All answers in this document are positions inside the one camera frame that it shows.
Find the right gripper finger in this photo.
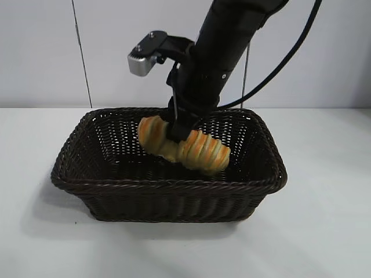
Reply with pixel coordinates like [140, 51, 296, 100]
[165, 96, 176, 124]
[169, 115, 201, 142]

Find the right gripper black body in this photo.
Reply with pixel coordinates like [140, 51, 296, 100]
[165, 52, 242, 120]

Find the long striped bread loaf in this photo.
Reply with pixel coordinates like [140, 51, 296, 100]
[137, 115, 231, 176]

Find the dark brown woven basket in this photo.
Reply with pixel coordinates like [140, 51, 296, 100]
[50, 107, 289, 224]

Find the thin grey camera cable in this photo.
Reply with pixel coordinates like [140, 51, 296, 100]
[173, 60, 179, 124]

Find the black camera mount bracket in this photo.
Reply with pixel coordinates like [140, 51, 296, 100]
[158, 34, 196, 63]

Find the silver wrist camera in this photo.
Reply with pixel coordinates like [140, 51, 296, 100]
[126, 30, 169, 78]

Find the thick black cable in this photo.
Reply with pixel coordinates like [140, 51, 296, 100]
[216, 0, 323, 109]

